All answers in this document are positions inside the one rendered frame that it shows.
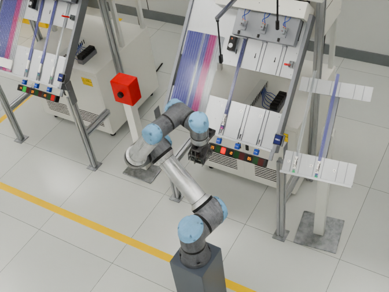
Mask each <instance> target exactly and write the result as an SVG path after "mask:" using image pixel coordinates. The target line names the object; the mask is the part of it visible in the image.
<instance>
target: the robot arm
mask: <svg viewBox="0 0 389 292"><path fill-rule="evenodd" d="M164 111H165V113H163V114H162V115H160V116H159V117H158V118H157V119H155V120H154V121H153V122H151V123H150V124H148V125H146V127H145V128H144V129H143V130H142V135H141V136H140V138H139V139H138V140H137V141H136V142H135V143H134V144H132V145H131V146H129V147H128V149H127V150H126V151H125V153H124V161H125V163H126V165H127V166H129V167H130V168H133V169H140V168H142V167H145V166H146V165H148V164H149V163H151V162H152V163H153V165H156V166H159V167H160V168H161V169H162V171H164V173H165V174H166V175H167V177H168V178H169V179H170V180H171V181H172V182H173V184H174V185H175V186H176V187H177V188H178V190H179V191H180V192H181V194H183V196H184V197H185V198H186V199H187V201H188V202H189V203H190V204H191V205H192V212H193V213H194V215H190V216H185V217H184V218H183V219H182V220H181V221H180V222H179V224H178V237H179V241H180V244H181V248H180V250H179V258H180V261H181V262H182V264H183V265H184V266H186V267H188V268H191V269H197V268H201V267H203V266H205V265H206V264H207V263H208V262H209V260H210V259H211V249H210V247H209V245H208V243H207V242H206V241H205V239H206V237H207V236H208V235H209V234H211V233H212V232H213V231H214V230H215V229H216V228H217V227H218V226H219V225H220V224H221V223H223V221H224V220H225V219H226V217H227V215H228V212H227V207H226V205H225V204H224V202H223V201H222V199H220V198H219V197H217V196H212V195H211V194H206V193H205V192H204V191H203V190H202V189H201V187H200V186H199V185H198V183H197V182H196V181H195V180H194V179H193V177H192V176H191V175H190V174H189V173H188V172H187V170H186V169H185V168H184V167H183V166H182V165H181V163H180V162H179V161H178V159H177V158H176V157H175V156H174V155H173V149H172V147H171V145H172V141H171V139H170V137H169V136H168V134H169V133H170V132H172V131H173V130H174V129H175V128H176V127H178V126H179V125H182V126H183V127H184V128H186V129H188V130H189V131H190V140H191V143H192V146H191V148H190V150H189V153H188V160H189V159H191V161H194V164H195V163H199V164H202V167H203V165H204V164H205V162H206V161H207V160H208V159H209V157H210V156H211V155H212V153H213V151H212V149H211V146H210V145H209V144H208V142H209V141H210V140H211V139H212V137H213V136H214V135H215V132H216V130H214V129H212V128H209V121H208V117H207V115H206V114H205V113H203V112H200V111H196V112H195V111H194V110H192V109H191V108H189V107H188V106H187V105H186V104H185V103H183V102H182V101H180V100H179V99H177V98H173V99H171V100H170V101H169V102H168V103H167V104H166V106H165V108H164ZM189 155H190V156H189Z"/></svg>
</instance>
